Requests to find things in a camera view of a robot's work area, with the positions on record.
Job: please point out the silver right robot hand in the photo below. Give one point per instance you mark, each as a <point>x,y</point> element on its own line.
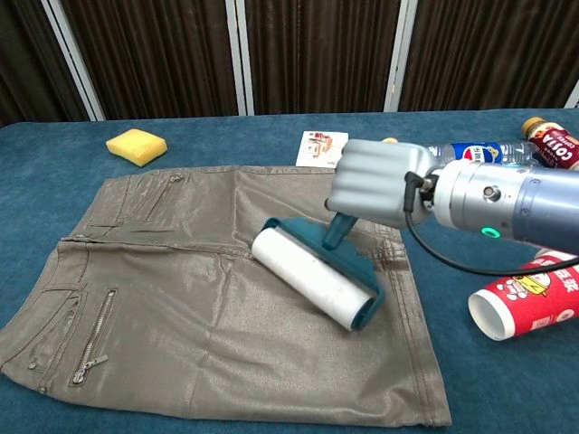
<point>375,181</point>

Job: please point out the teal white lint roller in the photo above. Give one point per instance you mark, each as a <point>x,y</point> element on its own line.
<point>312,276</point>

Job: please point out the grey metallic skirt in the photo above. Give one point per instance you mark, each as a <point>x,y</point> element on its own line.
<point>181,294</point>

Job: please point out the white printed card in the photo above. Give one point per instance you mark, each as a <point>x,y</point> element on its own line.
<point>316,147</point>

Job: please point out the clear Pepsi plastic bottle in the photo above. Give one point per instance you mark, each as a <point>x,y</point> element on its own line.
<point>479,153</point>

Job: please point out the dark brown screen panel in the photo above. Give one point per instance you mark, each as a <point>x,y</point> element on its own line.
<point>27,63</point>
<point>321,59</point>
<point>158,59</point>
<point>488,54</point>

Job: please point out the blue velvet tablecloth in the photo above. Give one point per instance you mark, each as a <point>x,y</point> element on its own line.
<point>226,140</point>

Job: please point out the brown coffee drink bottle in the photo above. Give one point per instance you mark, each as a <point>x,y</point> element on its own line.
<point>552,144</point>

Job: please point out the red printed paper cup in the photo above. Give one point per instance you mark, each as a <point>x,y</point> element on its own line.
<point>529,298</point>

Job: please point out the yellow sponge block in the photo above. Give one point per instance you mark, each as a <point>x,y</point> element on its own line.
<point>135,145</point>

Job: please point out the white screen frame post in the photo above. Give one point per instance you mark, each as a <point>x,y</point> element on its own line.
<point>74,59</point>
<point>240,59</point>
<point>573,97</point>
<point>399,59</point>

